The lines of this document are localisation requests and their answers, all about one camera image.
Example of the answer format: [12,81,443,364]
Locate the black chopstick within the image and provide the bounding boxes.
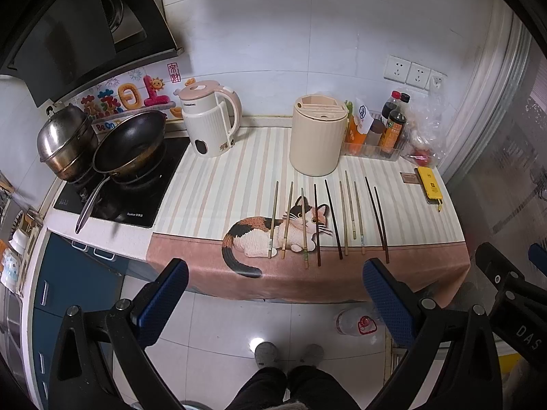
[323,180,343,260]

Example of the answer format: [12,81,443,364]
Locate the dark red brown chopstick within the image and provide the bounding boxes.
[313,183,322,268]

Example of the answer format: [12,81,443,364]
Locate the blue kitchen cabinet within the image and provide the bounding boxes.
[32,233,157,408]

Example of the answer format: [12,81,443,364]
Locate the plastic water jug on floor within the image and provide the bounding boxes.
[336,305,383,337]

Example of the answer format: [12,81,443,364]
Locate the dark chopstick far right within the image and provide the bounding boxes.
[374,187,390,265]

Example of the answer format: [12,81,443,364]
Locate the person right grey shoe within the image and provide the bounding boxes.
[299,343,324,367]

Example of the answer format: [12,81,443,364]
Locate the person grey shoe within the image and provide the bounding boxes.
[254,342,281,369]
[299,343,324,367]

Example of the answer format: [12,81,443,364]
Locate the black induction cooktop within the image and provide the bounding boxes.
[54,137,190,228]

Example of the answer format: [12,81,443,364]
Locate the person left grey shoe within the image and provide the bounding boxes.
[254,342,281,369]

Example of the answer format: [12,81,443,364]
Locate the person black trouser legs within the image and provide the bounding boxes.
[227,366,360,409]

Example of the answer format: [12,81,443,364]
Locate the yellow power bank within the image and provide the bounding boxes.
[416,167,443,212]

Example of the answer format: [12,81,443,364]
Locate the striped cat table cloth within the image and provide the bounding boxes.
[146,128,470,305]

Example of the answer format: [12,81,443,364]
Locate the brown small card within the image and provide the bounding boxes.
[401,172,421,184]

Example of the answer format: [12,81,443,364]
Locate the black frying pan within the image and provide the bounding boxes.
[75,110,166,234]

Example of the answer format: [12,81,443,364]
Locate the bamboo chopstick far left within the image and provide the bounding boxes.
[268,180,279,259]

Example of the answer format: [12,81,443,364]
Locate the clear plastic condiment tray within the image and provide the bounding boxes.
[341,132,408,161]

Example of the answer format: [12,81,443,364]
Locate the clear plastic bag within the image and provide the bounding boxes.
[401,89,447,167]

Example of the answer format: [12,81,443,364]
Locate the stainless steel steamer pot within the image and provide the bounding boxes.
[37,104,98,181]

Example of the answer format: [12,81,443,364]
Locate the beige ribbed utensil holder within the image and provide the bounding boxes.
[289,94,349,177]

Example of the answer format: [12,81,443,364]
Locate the red cap soy sauce bottle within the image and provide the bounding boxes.
[381,91,401,125]

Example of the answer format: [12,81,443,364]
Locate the white pink electric kettle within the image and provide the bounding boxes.
[173,81,242,158]

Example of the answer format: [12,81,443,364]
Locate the black cap vinegar bottle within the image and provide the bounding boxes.
[399,92,410,114]

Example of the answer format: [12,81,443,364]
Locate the black range hood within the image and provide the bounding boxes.
[1,0,179,106]

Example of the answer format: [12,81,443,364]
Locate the right white wall socket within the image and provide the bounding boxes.
[426,69,447,93]

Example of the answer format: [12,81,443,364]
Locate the white wall socket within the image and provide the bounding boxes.
[426,69,447,93]
[405,62,431,89]
[383,56,411,83]

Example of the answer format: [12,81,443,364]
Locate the middle white wall socket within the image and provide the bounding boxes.
[405,62,431,89]

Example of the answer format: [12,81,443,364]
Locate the colourful wall sticker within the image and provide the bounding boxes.
[70,59,196,121]

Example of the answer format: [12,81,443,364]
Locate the left white wall socket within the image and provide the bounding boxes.
[383,56,411,83]

